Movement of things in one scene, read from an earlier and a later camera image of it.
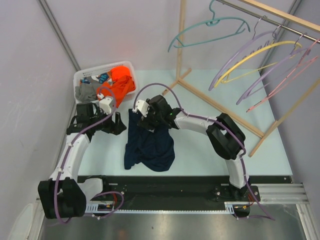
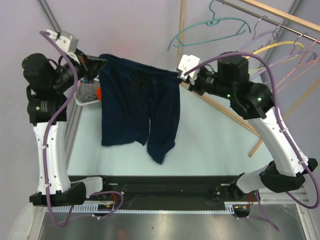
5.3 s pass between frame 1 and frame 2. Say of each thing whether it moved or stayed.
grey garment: stayed
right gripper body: moved
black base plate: stayed
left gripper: moved
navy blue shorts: moved
